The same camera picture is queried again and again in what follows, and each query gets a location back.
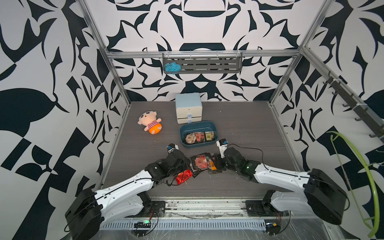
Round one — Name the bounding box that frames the green hose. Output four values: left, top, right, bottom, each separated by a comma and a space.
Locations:
326, 130, 381, 238

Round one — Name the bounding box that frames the right controller board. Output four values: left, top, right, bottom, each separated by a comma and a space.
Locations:
266, 223, 281, 236

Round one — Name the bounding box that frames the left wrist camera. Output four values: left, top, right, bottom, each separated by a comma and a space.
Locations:
167, 144, 179, 154

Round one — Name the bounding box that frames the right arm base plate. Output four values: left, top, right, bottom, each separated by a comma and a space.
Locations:
245, 200, 290, 217

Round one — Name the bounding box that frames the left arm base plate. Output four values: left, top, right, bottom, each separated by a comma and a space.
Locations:
134, 201, 166, 218

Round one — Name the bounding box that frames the grey wall shelf rack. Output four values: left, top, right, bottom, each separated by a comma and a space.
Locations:
162, 51, 243, 74

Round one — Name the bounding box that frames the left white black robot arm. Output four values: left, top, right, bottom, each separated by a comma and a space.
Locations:
65, 149, 190, 240

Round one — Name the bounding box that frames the pink label tea bag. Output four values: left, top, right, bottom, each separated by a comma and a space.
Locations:
195, 132, 205, 143

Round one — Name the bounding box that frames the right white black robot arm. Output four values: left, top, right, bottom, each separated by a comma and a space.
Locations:
220, 147, 349, 225

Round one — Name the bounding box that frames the lower red tea bag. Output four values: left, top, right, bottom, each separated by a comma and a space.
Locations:
176, 169, 194, 185

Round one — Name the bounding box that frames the orange label tea bag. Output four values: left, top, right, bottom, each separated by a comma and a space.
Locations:
208, 160, 218, 171

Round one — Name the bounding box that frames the left controller board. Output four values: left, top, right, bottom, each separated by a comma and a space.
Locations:
134, 220, 152, 229

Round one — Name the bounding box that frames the teal plastic storage box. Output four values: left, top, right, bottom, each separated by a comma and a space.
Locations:
180, 121, 219, 149

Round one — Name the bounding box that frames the dark red floral tea bag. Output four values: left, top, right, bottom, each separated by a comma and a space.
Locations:
191, 153, 211, 178

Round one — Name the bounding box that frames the beige label floral tea bag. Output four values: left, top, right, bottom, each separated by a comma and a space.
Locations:
185, 133, 197, 145

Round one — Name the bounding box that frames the pink plush doll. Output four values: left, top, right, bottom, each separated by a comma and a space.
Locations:
138, 111, 163, 135

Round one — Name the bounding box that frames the black hook rail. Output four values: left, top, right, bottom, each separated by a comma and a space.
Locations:
323, 71, 384, 142

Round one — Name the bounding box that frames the white cable duct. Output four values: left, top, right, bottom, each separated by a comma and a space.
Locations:
101, 219, 266, 231

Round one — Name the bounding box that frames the white blue drawer cabinet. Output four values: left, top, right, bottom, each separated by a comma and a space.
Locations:
175, 93, 203, 124

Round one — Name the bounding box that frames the blue scrunchie bundle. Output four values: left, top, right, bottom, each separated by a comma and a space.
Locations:
164, 62, 182, 74

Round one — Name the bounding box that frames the controller board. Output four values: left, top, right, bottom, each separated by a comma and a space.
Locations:
266, 223, 281, 236
134, 220, 152, 229

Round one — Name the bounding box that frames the yellow label tea bag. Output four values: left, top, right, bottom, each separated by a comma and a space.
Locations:
205, 131, 215, 142

